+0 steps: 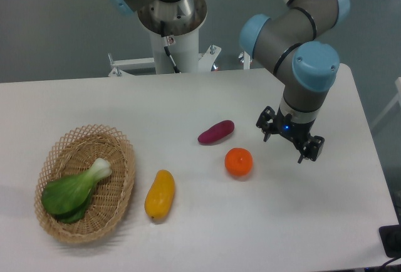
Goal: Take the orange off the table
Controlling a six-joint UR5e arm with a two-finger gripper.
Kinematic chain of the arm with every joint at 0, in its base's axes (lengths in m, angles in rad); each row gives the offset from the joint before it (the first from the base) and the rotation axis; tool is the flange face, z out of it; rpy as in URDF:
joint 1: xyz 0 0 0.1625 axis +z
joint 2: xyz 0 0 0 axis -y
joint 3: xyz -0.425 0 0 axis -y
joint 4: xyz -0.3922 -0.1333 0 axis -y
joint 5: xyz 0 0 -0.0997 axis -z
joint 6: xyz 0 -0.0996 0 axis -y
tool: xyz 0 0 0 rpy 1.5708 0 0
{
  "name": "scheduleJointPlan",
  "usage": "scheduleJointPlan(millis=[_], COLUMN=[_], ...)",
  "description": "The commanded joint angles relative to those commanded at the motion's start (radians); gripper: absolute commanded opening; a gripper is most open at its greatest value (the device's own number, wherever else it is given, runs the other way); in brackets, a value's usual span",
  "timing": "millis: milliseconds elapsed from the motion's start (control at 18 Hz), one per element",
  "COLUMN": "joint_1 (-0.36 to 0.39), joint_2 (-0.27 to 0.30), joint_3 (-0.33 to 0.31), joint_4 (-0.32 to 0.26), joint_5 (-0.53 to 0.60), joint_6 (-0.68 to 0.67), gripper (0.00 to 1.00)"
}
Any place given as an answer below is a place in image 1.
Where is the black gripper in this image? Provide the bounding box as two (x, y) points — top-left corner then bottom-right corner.
(256, 106), (325, 164)

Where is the orange fruit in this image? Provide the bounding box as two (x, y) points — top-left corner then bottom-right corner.
(224, 148), (253, 177)

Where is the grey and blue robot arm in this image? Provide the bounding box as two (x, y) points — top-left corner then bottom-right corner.
(112, 0), (350, 161)

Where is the purple sweet potato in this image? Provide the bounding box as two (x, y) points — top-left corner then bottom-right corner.
(197, 120), (235, 145)

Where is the black device at table edge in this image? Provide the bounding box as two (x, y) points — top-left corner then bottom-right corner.
(378, 224), (400, 258)

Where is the yellow mango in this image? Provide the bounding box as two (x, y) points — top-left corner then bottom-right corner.
(144, 170), (175, 221)

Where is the woven wicker basket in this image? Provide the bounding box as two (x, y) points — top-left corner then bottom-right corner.
(34, 125), (135, 244)

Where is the green bok choy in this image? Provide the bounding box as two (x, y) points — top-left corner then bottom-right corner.
(41, 158), (112, 224)

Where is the white frame at right edge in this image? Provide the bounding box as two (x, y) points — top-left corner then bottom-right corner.
(370, 77), (400, 133)

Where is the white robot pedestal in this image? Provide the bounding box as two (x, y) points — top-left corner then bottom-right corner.
(108, 26), (222, 77)

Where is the black cable on pedestal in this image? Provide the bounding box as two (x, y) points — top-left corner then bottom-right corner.
(160, 20), (182, 74)

